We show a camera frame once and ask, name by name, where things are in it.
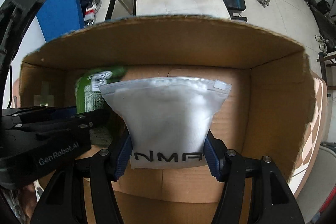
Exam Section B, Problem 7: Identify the blue foam mat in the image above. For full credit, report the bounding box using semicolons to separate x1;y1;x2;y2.
37;0;84;43

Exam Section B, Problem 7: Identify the green snack packet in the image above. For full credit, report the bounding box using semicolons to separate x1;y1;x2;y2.
75;66;126;148

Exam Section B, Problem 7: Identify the checkered table mat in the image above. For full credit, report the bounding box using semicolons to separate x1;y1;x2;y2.
288;72;327;198

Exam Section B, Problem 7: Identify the white zip pouch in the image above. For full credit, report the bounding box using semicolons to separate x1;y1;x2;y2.
99;77;231;169

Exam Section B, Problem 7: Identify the cardboard box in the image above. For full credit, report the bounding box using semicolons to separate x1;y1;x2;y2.
19;15;315;223

